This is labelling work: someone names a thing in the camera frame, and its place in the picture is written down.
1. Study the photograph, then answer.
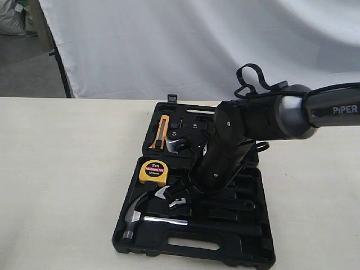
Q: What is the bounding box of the white backdrop cloth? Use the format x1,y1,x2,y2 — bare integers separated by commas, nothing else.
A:
40,1,359,101

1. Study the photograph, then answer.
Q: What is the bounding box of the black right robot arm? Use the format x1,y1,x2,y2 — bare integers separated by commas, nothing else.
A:
164,83,359,208

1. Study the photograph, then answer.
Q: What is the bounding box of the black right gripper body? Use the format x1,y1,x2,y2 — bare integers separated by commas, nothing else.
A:
164,177,203,204

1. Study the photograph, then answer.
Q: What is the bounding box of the yellow tape measure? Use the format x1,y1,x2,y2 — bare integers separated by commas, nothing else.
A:
138,160,168,187

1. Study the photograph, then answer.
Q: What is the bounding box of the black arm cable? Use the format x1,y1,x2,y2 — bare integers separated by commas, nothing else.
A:
233,63,360,99

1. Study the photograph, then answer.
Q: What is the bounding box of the adjustable wrench black handle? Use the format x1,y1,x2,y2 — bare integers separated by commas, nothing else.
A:
168,197,256,212

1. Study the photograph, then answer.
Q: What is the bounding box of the white sack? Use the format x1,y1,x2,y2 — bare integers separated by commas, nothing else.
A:
1,0,25,35

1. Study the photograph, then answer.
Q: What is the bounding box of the orange utility knife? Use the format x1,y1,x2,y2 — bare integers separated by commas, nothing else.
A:
149,115,170,150

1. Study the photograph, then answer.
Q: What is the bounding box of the black plastic tool case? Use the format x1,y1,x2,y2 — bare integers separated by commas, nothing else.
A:
112,94,276,269

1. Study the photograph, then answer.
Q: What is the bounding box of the black backdrop stand pole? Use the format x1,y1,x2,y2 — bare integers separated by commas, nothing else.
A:
49,33,73,98

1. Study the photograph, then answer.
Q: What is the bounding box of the green white bag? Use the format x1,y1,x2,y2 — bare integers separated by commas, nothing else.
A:
24,5,38,37

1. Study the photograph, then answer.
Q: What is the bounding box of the claw hammer black handle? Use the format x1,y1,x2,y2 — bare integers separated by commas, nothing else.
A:
121,192,264,242

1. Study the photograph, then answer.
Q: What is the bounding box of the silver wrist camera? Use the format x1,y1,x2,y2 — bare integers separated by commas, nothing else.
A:
165,120,210,154

